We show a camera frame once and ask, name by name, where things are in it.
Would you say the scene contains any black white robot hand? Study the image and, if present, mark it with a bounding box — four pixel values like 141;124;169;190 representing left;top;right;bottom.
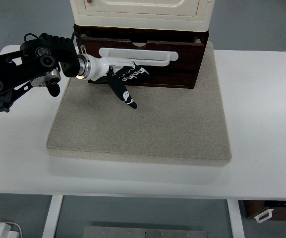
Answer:
80;54;152;109

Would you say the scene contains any dark wooden drawer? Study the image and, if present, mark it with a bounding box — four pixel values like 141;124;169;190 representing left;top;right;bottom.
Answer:
81;32;209;89

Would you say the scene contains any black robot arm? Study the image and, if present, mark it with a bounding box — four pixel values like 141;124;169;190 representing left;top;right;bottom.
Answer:
0;32;82;112

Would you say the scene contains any spare brown drawer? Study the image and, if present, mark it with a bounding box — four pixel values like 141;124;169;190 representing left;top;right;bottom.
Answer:
243;200;286;221

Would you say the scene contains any beige stone slab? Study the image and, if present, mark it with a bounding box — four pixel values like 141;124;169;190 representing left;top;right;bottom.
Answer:
46;43;231;167

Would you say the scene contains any white table leg left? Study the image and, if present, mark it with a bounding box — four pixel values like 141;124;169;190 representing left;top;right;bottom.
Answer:
42;195;63;238

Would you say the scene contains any white table leg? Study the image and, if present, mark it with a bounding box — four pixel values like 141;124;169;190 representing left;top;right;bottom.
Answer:
42;195;63;238
227;199;245;238

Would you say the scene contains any white table leg right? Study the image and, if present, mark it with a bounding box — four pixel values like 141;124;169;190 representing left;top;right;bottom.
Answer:
227;199;245;238

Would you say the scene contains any white spare drawer handle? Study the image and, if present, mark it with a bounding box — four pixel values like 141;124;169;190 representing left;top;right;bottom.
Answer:
253;208;273;223

